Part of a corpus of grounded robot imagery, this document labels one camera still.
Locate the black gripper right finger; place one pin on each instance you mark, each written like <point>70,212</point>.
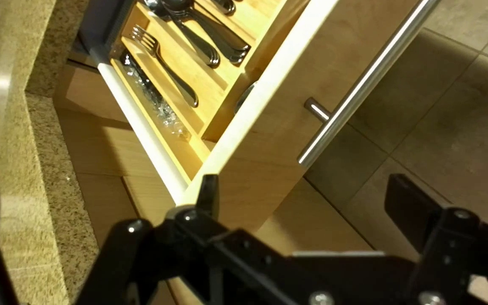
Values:
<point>458,243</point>

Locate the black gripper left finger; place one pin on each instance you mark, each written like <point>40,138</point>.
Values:
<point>160,248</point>

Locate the wooden base cabinet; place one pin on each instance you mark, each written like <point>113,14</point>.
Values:
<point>102,187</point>

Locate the clear plastic cutlery packet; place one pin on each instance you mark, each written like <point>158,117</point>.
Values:
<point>153,99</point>

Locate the steel fork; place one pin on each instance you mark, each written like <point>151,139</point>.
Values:
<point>168,70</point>

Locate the wooden cutlery organizer tray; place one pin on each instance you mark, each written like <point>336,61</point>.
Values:
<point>199,73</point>

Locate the steel spoon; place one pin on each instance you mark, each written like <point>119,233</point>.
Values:
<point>196,39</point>
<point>228,39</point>

